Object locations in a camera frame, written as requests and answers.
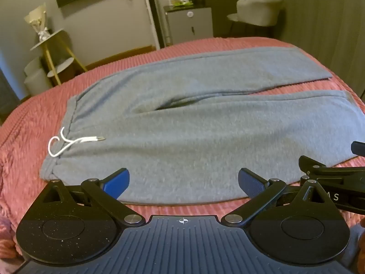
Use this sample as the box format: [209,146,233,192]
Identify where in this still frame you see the grey pants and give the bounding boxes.
[39,46,360,205]

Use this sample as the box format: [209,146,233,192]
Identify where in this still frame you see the grey curtain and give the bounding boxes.
[281,0,365,93]

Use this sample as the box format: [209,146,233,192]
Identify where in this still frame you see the dark panel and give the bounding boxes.
[0,71,21,122]

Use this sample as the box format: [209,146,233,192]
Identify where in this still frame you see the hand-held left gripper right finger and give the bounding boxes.
[224,168,327,226]

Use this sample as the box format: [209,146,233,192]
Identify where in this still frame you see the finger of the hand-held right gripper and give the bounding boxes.
[351,141,365,158]
[298,155,365,177]

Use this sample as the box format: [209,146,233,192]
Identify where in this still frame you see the white shell-back chair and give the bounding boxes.
[227,0,285,39]

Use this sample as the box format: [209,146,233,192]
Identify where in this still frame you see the small grey cabinet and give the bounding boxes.
[164,5,214,45]

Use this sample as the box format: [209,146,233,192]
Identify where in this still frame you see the white round container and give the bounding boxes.
[24,57,46,76]
[24,68,54,96]

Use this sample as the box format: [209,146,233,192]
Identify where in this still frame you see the white door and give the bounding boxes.
[137,0,161,50]

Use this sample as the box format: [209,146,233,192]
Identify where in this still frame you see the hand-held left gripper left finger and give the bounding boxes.
[40,168,145,226]

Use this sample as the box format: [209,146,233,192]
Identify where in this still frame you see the tiered side table gold legs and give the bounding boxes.
[30,29,88,85]

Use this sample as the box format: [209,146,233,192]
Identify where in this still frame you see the pink ribbed bedspread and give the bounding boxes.
[0,37,365,263]

